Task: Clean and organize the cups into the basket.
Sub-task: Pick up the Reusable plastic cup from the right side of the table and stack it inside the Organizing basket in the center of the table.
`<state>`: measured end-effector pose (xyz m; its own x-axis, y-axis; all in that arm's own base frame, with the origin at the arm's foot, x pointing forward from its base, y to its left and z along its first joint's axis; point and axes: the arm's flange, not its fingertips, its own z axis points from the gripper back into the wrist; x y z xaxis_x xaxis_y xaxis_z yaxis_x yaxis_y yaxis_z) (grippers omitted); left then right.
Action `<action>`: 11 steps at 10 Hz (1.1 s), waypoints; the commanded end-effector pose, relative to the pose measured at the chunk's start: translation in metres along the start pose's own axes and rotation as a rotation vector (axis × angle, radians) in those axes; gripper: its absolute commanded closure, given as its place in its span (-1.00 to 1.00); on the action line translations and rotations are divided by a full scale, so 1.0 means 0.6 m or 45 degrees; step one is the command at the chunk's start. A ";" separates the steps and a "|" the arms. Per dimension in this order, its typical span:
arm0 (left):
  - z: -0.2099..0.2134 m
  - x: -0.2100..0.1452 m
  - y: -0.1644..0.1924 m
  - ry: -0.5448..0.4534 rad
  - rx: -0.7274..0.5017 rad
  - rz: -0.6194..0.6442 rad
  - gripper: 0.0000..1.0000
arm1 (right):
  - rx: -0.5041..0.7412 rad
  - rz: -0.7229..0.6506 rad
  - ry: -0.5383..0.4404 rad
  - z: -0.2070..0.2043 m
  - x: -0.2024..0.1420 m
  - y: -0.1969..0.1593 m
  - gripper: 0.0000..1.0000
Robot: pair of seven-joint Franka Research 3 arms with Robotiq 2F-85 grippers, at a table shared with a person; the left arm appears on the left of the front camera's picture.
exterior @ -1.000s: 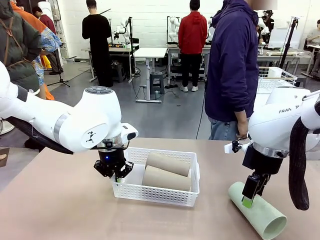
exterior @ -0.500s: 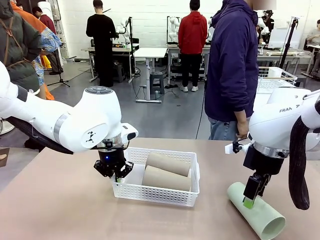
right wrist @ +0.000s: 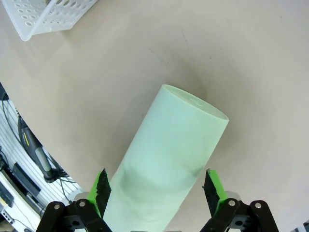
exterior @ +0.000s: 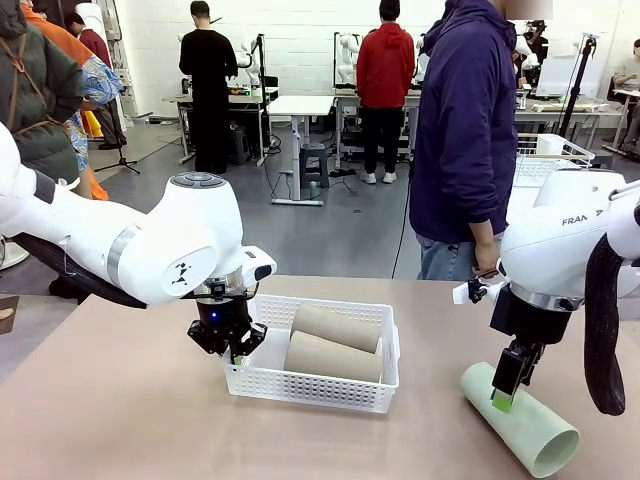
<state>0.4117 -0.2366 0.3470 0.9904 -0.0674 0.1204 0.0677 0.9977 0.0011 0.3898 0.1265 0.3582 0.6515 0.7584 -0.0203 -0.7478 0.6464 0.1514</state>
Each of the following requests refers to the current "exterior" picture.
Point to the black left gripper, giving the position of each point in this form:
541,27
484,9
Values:
222,315

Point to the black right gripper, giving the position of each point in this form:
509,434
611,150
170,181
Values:
530,320

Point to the pale green tall cup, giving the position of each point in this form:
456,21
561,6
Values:
530,425

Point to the white perforated plastic basket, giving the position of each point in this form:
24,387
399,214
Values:
310,395

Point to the beige tall cup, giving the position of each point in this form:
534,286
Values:
330,357
335,327

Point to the person's right forearm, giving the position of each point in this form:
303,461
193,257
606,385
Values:
485,237

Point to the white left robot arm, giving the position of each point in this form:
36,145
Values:
150,240

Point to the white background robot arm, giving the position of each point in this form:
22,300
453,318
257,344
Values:
526,50
346,55
249,57
422,57

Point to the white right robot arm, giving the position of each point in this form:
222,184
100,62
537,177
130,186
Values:
550,240

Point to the person's right hand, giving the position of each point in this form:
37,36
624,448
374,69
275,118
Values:
487,260

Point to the dark plastic stool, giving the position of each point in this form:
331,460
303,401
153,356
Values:
240,142

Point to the black power strip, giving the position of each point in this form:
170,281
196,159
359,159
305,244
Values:
342,173

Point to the grey plastic stool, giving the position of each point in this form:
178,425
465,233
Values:
314,150

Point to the black tripod stand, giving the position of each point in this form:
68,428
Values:
118,161

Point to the brown flat object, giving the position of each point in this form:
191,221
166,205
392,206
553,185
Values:
7,312

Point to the white round fan base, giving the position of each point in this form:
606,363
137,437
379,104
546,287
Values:
12,260

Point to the dark workbench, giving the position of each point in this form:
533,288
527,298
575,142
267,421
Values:
247,102

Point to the white height-adjustable desk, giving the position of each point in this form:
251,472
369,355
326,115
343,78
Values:
300,105

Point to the person in purple hoodie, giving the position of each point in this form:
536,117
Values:
465,125

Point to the person in black clothes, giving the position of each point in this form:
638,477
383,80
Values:
207,75

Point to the wood-topped table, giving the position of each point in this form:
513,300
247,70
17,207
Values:
575,107

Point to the grey workbench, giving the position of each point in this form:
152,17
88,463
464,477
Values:
347,97

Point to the white board panel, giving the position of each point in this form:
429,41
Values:
557,75

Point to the tall black tripod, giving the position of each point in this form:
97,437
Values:
580,75

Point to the figure in green puffer jacket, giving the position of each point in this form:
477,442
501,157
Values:
35,100

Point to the person in dark red top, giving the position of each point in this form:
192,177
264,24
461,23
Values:
100,55

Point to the person in red hoodie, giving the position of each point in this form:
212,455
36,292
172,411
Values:
385,65

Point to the seated person in grey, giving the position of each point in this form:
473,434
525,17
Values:
627,70

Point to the person in black top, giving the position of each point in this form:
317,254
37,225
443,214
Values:
536,45

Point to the figure in orange clothes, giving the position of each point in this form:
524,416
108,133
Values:
60,40

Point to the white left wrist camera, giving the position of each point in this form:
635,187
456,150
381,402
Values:
260,267

